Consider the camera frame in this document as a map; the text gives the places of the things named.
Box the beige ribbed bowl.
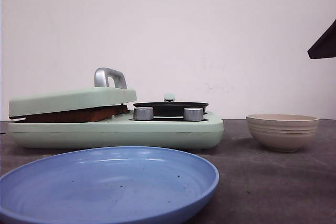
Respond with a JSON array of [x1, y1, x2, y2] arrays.
[[246, 114, 319, 152]]

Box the right silver control knob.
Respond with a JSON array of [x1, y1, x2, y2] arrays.
[[183, 108, 204, 122]]

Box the breakfast maker hinged lid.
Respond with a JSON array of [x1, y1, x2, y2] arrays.
[[9, 68, 137, 119]]

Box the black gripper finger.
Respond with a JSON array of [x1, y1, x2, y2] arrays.
[[307, 21, 336, 59]]

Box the black round frying pan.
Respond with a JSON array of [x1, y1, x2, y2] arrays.
[[133, 100, 209, 117]]

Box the silver control knob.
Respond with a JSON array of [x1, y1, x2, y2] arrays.
[[133, 107, 154, 121], [183, 108, 204, 122]]

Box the left silver control knob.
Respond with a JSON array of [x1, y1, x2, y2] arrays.
[[133, 107, 154, 121]]

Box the bread slice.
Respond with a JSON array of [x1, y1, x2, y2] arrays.
[[19, 106, 119, 123], [111, 104, 128, 115]]

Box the mint green breakfast maker base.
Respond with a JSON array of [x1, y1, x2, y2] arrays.
[[8, 112, 224, 149]]

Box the blue round plate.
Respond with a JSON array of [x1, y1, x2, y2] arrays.
[[1, 146, 219, 223]]

